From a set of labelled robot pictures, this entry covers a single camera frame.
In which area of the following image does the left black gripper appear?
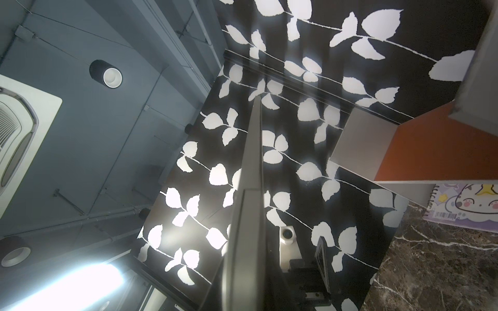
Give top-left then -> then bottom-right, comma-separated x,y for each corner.
287,237 -> 331,310

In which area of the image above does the silver laptop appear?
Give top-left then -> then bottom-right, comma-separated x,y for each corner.
222,95 -> 266,310

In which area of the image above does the purple cartoon spiral notebook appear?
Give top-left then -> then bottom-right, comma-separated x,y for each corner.
423,183 -> 497,233

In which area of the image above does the white and brown desk shelf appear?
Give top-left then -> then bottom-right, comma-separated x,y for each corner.
331,1 -> 497,203

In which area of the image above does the black ceiling spotlight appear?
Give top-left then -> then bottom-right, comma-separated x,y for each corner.
89,60 -> 123,89
1,236 -> 31,268

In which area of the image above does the white ceiling air conditioner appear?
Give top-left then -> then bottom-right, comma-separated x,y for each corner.
1,75 -> 63,215

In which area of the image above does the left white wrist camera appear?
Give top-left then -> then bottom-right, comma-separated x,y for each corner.
279,226 -> 302,273

